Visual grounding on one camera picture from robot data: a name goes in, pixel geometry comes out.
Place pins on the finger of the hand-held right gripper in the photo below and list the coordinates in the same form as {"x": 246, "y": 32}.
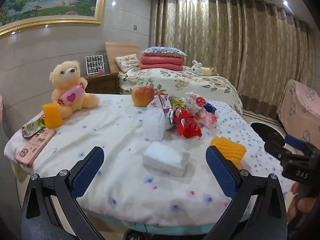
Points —
{"x": 275, "y": 150}
{"x": 295, "y": 141}

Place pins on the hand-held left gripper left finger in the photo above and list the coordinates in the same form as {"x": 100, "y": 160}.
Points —
{"x": 87, "y": 171}

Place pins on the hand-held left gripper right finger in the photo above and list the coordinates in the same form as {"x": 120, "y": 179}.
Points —
{"x": 221, "y": 171}

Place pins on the white bin with black liner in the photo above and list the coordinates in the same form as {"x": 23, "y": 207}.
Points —
{"x": 265, "y": 132}

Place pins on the blue snack packet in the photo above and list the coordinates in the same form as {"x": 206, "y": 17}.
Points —
{"x": 210, "y": 108}

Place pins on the red white milk carton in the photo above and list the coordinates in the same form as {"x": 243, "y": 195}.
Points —
{"x": 160, "y": 102}

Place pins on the person's right hand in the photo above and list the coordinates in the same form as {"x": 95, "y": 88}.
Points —
{"x": 300, "y": 207}

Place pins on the orange foam net pad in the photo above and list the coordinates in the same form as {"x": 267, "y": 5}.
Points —
{"x": 227, "y": 150}

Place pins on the pink heart print cover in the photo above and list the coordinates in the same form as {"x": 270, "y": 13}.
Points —
{"x": 300, "y": 105}

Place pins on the white dotted tablecloth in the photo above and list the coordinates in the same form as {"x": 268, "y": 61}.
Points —
{"x": 120, "y": 130}

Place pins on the red snack packet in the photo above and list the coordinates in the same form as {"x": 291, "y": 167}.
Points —
{"x": 188, "y": 125}

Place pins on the pink flat box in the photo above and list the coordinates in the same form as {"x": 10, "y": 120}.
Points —
{"x": 35, "y": 147}

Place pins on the white foam net pad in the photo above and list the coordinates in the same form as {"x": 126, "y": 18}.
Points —
{"x": 165, "y": 158}

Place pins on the orange foam net sleeve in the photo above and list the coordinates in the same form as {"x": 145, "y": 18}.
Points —
{"x": 52, "y": 115}

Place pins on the green snack packet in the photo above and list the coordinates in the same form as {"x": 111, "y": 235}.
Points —
{"x": 32, "y": 128}

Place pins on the white blue wrapper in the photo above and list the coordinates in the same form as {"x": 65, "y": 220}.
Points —
{"x": 170, "y": 118}

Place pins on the white red printed plastic bag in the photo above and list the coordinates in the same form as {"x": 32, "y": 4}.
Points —
{"x": 196, "y": 101}

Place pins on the white foam net sleeve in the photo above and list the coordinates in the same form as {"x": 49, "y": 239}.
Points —
{"x": 152, "y": 125}

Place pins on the yellow snack packet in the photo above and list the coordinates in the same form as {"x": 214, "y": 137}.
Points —
{"x": 178, "y": 102}

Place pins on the wooden nightstand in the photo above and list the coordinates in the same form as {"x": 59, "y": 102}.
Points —
{"x": 102, "y": 83}

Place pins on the red apple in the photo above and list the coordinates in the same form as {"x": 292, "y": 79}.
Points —
{"x": 143, "y": 96}

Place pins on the beige teddy bear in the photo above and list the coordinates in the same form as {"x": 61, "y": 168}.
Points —
{"x": 67, "y": 80}

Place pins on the bed with floral cover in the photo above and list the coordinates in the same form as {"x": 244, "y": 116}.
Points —
{"x": 180, "y": 82}

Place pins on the yellow spotted plush toy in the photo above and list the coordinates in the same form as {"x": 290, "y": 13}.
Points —
{"x": 210, "y": 71}

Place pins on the floral pillow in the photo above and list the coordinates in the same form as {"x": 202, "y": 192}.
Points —
{"x": 127, "y": 62}

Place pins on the folded red blanket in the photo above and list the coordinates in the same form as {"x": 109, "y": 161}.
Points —
{"x": 160, "y": 62}

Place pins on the wooden headboard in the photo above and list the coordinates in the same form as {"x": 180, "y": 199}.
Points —
{"x": 120, "y": 48}

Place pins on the blue dotted pillow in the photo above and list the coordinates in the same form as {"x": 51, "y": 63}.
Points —
{"x": 162, "y": 50}

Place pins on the black white photo frame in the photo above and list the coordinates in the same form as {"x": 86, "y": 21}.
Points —
{"x": 93, "y": 63}

